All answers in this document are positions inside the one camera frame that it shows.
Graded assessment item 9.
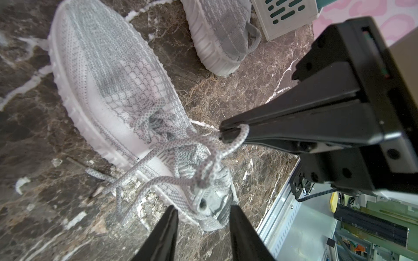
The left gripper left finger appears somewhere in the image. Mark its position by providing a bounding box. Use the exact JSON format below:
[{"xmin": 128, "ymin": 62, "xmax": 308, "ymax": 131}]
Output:
[{"xmin": 132, "ymin": 206, "xmax": 179, "ymax": 261}]

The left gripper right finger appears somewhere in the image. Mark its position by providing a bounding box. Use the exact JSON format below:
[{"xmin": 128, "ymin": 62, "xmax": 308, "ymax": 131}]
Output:
[{"xmin": 229, "ymin": 205, "xmax": 275, "ymax": 261}]

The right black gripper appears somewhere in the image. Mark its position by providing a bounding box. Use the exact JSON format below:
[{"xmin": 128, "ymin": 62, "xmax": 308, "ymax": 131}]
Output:
[{"xmin": 220, "ymin": 17, "xmax": 418, "ymax": 192}]

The grey knit sneaker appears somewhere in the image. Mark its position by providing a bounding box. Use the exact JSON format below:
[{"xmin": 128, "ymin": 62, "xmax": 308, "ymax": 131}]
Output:
[
  {"xmin": 48, "ymin": 1, "xmax": 250, "ymax": 232},
  {"xmin": 181, "ymin": 0, "xmax": 262, "ymax": 76}
]

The white plastic file organizer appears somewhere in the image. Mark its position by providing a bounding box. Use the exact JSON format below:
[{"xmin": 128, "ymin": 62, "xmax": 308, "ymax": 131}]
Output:
[{"xmin": 252, "ymin": 0, "xmax": 320, "ymax": 41}]

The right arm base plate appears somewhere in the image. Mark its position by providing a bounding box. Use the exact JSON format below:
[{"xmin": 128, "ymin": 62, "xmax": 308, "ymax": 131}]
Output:
[{"xmin": 289, "ymin": 159, "xmax": 314, "ymax": 201}]

